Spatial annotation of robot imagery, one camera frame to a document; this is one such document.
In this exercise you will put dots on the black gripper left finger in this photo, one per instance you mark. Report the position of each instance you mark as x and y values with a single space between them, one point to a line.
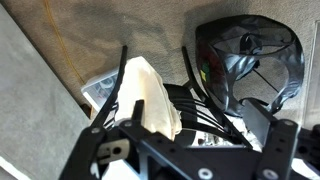
96 148

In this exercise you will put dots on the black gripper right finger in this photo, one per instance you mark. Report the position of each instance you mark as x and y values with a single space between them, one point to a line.
278 138

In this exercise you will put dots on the cream white shirt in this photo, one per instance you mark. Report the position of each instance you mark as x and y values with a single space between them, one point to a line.
142 82

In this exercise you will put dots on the black wooden chair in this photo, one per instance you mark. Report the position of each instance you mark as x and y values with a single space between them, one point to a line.
199 113

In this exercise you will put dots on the black mesh laundry basket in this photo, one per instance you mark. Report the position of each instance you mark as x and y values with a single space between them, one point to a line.
229 48

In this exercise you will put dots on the clear plastic storage bin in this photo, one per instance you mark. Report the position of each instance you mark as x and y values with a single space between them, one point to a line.
98 89

